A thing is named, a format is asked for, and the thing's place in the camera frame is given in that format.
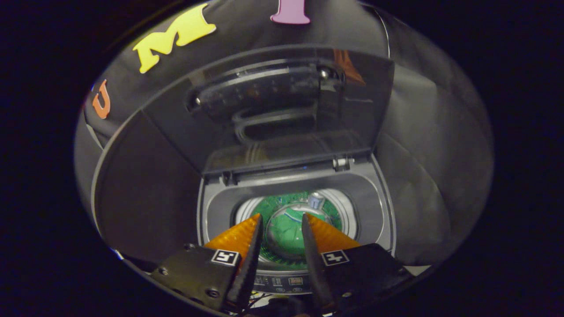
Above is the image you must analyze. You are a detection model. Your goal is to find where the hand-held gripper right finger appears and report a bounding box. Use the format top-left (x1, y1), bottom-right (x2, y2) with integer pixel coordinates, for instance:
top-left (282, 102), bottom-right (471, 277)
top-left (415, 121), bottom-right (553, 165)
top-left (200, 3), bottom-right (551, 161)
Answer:
top-left (302, 213), bottom-right (415, 311)

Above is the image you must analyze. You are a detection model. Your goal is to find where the beige metal cabinet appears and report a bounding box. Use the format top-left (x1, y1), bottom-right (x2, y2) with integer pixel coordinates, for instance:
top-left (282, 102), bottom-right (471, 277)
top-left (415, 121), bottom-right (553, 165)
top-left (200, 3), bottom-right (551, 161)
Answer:
top-left (90, 108), bottom-right (205, 265)

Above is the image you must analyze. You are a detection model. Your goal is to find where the white hanging cable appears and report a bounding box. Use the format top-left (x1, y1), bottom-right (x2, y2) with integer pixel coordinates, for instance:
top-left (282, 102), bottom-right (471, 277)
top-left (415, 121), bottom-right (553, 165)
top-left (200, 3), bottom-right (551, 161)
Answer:
top-left (374, 7), bottom-right (391, 58)

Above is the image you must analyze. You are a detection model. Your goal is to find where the black backdrop cloth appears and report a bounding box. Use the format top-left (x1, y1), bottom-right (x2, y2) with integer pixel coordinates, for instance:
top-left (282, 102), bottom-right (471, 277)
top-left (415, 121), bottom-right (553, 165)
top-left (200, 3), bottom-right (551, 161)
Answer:
top-left (73, 0), bottom-right (494, 267)

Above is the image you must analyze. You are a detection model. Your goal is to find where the green polo shirt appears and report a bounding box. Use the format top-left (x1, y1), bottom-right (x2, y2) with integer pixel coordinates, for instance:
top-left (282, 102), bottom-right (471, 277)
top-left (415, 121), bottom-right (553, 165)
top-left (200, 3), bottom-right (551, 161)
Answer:
top-left (251, 191), bottom-right (344, 267)

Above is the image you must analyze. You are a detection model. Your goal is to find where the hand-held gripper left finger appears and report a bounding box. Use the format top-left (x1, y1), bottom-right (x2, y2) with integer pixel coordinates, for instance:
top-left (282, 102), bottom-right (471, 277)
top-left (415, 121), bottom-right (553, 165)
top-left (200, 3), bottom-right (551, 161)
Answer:
top-left (150, 213), bottom-right (264, 311)

